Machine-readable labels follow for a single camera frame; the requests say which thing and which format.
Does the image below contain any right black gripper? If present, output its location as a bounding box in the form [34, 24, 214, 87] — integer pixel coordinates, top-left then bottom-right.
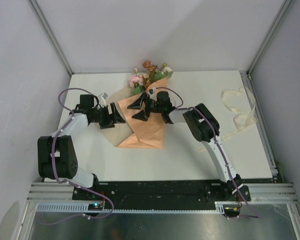
[128, 92, 164, 122]

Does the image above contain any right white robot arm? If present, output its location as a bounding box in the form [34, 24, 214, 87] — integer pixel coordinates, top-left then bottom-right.
[125, 90, 243, 201]

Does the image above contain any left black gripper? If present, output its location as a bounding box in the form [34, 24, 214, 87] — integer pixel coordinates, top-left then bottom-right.
[91, 102, 125, 130]

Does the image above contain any orange beige wrapping paper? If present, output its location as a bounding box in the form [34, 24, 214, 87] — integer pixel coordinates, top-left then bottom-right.
[99, 77, 172, 150]

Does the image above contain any grey cable duct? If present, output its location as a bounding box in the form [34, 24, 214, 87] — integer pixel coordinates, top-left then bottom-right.
[36, 201, 227, 216]

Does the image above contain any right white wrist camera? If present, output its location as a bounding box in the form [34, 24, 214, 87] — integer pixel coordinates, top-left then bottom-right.
[147, 87, 156, 97]

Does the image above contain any white fake flower stem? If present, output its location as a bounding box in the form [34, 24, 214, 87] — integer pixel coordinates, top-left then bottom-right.
[154, 63, 173, 81]

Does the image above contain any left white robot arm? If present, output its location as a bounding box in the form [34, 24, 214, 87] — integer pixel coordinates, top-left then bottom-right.
[37, 93, 126, 200]

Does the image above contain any aluminium frame profile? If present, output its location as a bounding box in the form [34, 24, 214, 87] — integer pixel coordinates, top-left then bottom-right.
[27, 182, 74, 203]

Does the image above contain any aluminium corner post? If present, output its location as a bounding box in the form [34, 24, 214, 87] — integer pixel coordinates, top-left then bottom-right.
[246, 0, 295, 76]
[27, 0, 74, 77]

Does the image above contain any pink fake flower stem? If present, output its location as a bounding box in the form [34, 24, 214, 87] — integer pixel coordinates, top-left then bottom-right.
[128, 68, 145, 96]

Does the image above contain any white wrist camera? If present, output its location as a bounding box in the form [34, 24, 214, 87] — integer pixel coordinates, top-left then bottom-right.
[98, 92, 108, 108]
[147, 87, 156, 97]

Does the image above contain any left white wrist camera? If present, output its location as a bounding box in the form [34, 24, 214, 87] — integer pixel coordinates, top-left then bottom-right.
[98, 92, 108, 108]

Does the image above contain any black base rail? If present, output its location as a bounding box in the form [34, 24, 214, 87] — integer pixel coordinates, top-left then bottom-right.
[72, 180, 251, 211]

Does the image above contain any brown orange fake flower stem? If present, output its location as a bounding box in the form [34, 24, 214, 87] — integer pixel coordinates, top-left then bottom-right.
[142, 60, 158, 89]

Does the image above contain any cream ribbon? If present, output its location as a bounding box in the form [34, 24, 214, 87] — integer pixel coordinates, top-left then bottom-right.
[205, 86, 258, 147]

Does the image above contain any left aluminium corner post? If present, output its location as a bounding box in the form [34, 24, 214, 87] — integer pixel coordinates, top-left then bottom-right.
[27, 0, 74, 77]

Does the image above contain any right aluminium corner post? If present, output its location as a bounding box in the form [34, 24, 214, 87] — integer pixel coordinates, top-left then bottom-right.
[246, 0, 295, 76]

